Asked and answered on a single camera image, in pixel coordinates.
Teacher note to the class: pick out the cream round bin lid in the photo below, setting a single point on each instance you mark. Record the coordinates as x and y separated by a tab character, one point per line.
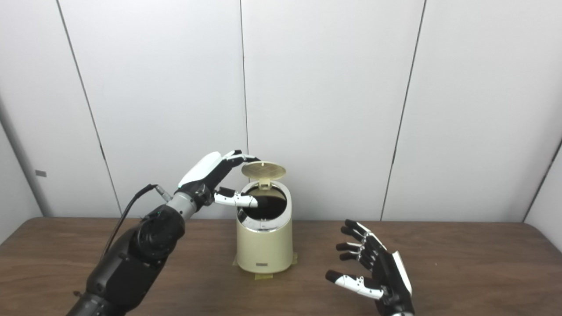
263	170

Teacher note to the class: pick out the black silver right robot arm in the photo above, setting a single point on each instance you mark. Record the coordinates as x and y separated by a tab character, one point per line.
401	314

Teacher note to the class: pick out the cream-colored bin body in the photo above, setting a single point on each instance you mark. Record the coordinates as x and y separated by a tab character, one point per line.
264	248

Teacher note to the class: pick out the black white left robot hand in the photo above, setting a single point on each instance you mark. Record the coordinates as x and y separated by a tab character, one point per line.
204	173

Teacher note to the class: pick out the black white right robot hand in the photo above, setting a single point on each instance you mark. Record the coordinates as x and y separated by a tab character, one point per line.
390	276

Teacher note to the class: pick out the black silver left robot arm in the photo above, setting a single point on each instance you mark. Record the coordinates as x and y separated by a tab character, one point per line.
131	263

